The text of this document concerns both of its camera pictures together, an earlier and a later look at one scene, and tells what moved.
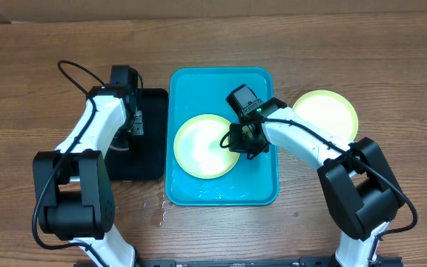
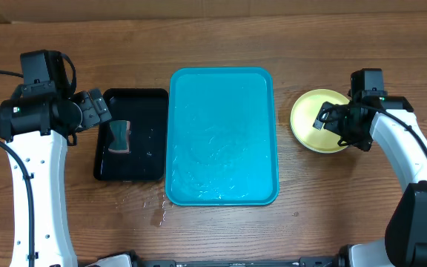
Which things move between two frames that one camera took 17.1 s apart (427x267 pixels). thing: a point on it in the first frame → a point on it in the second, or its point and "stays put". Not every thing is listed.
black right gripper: (239, 147) → (363, 142)
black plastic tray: (143, 157) stays put
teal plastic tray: (199, 91) stays put
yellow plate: (198, 148) → (304, 114)
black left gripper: (137, 129) → (96, 110)
